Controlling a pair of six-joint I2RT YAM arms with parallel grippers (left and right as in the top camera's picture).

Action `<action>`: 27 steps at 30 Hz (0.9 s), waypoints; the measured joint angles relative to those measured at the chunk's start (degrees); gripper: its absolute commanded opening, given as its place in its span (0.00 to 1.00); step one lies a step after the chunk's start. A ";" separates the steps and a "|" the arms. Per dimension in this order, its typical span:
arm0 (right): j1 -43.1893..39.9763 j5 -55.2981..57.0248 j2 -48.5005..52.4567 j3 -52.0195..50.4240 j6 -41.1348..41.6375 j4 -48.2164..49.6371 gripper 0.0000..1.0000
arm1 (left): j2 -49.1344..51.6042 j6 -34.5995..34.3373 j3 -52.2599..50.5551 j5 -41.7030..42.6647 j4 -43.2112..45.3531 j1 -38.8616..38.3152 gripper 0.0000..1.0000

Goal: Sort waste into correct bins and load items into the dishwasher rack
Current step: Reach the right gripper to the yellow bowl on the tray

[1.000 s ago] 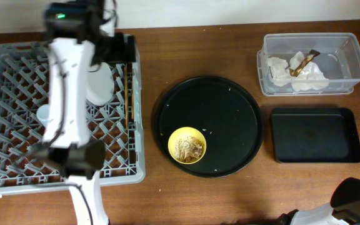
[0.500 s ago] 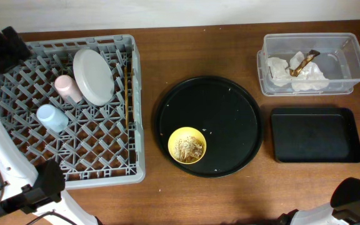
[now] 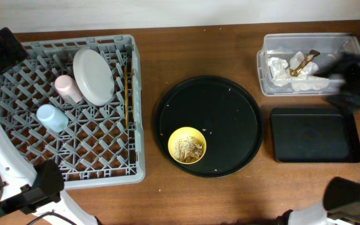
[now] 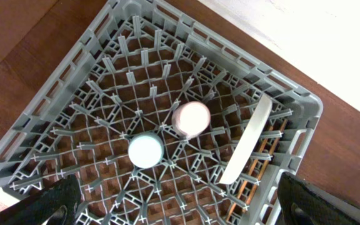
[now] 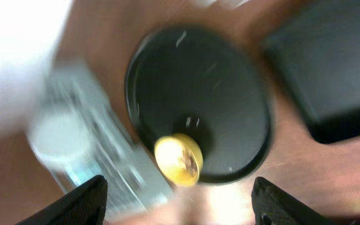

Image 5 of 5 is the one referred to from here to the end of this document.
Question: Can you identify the round black tray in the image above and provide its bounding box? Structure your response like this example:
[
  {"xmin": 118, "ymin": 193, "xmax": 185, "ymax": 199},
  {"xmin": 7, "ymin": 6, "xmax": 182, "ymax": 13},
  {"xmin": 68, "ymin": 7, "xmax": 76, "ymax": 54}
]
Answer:
[{"xmin": 125, "ymin": 25, "xmax": 273, "ymax": 184}]

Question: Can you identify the yellow bowl with food scraps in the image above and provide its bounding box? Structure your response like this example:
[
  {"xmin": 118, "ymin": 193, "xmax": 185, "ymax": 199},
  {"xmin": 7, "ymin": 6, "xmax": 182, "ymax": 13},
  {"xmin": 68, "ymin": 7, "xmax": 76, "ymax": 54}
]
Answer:
[{"xmin": 154, "ymin": 133, "xmax": 203, "ymax": 187}]

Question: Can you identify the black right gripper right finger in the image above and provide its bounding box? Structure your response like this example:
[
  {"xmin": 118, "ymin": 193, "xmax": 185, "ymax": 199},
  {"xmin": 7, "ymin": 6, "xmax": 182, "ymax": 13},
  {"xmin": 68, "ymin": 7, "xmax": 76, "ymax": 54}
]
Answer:
[{"xmin": 251, "ymin": 177, "xmax": 334, "ymax": 225}]

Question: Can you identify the grey plastic dishwasher rack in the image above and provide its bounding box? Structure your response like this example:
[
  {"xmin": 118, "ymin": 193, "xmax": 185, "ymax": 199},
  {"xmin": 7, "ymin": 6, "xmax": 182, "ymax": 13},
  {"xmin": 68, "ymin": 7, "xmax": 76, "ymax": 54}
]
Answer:
[{"xmin": 26, "ymin": 61, "xmax": 173, "ymax": 220}]

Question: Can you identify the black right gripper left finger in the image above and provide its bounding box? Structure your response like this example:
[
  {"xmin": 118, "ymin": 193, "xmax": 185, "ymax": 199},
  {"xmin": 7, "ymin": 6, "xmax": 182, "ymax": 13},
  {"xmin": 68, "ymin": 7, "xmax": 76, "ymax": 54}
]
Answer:
[{"xmin": 17, "ymin": 175, "xmax": 108, "ymax": 225}]

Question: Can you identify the black rectangular tray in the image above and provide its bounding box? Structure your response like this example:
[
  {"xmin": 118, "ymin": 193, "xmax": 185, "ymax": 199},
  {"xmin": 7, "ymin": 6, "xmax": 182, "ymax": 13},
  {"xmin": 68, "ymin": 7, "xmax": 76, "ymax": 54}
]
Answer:
[{"xmin": 262, "ymin": 0, "xmax": 360, "ymax": 144}]

